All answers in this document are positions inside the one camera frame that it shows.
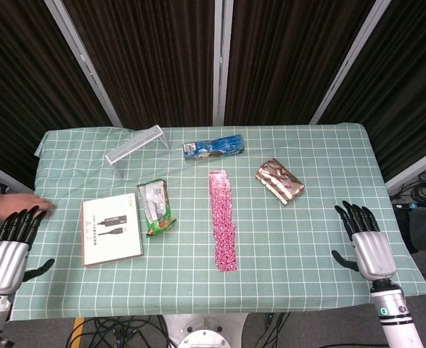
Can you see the green snack bag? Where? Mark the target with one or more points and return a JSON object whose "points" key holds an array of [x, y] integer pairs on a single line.
{"points": [[156, 208]]}

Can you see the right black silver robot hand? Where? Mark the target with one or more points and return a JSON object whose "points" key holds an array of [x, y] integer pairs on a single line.
{"points": [[374, 255]]}

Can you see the gold red snack package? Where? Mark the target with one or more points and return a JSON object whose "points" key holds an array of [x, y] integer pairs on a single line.
{"points": [[279, 180]]}

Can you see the blue cookie package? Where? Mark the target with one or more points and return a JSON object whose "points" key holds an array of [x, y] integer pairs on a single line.
{"points": [[214, 146]]}

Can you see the green checked tablecloth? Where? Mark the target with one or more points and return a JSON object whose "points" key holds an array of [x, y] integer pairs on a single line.
{"points": [[289, 235]]}

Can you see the white partition post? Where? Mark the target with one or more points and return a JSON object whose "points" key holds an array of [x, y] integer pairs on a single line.
{"points": [[348, 65], [85, 65], [2, 174], [221, 61], [416, 168]]}

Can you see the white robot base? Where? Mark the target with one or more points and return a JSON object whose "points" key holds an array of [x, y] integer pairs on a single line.
{"points": [[205, 330]]}

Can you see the dark pleated curtain panel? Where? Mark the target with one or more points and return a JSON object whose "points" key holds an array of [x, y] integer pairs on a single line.
{"points": [[289, 61], [405, 90], [151, 61], [24, 90]]}

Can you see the white mesh metal rack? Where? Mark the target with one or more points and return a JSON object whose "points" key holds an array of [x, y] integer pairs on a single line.
{"points": [[134, 145]]}

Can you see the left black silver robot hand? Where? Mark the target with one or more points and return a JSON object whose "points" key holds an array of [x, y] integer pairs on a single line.
{"points": [[4, 264]]}

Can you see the bare person hand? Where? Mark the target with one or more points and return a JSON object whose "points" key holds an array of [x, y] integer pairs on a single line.
{"points": [[9, 203]]}

